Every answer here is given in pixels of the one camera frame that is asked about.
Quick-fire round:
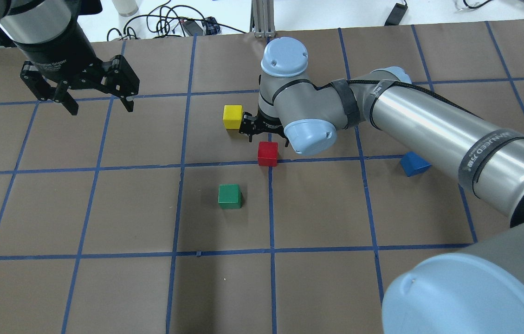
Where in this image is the black power adapter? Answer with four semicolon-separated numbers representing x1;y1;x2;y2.
384;0;408;26

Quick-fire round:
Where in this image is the yellow block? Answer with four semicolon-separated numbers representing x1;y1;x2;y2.
223;104;244;130

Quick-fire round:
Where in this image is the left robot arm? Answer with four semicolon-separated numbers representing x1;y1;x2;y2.
0;0;140;116

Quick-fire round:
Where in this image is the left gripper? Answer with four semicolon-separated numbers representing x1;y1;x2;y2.
19;28;140;116

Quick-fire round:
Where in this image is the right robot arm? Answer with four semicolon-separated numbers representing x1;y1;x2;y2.
239;37;524;334

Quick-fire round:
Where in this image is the green block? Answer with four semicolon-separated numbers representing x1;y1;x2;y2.
217;184;242;210

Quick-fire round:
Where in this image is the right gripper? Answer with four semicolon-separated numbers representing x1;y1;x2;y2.
239;111;287;142

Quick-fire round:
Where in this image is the red block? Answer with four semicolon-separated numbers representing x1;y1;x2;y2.
257;141;278;167

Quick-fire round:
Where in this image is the aluminium frame post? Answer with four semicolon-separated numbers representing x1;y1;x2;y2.
250;0;275;38

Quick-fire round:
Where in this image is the blue block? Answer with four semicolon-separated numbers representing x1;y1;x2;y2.
400;151;432;177

